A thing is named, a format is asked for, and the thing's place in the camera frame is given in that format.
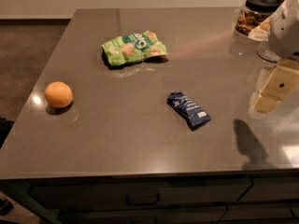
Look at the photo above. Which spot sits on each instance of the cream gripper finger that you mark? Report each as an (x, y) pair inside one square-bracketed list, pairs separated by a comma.
[(275, 84)]

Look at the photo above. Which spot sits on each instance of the blue rxbar blueberry wrapper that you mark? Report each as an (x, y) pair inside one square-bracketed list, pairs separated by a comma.
[(194, 114)]

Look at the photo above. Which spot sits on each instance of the clear glass cup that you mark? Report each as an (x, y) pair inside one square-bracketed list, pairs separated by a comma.
[(266, 53)]

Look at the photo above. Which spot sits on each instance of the glass jar with black lid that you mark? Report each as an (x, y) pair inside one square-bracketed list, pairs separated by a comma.
[(253, 13)]

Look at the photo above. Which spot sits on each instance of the grey right cabinet drawer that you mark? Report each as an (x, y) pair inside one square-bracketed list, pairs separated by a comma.
[(272, 189)]

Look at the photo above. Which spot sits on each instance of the green snack chip bag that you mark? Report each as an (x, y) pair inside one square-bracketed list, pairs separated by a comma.
[(133, 48)]

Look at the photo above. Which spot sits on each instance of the orange fruit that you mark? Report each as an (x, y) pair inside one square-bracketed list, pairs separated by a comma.
[(58, 94)]

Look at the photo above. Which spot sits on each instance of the grey cabinet drawer with handle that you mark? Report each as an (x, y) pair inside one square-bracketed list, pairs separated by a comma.
[(131, 195)]

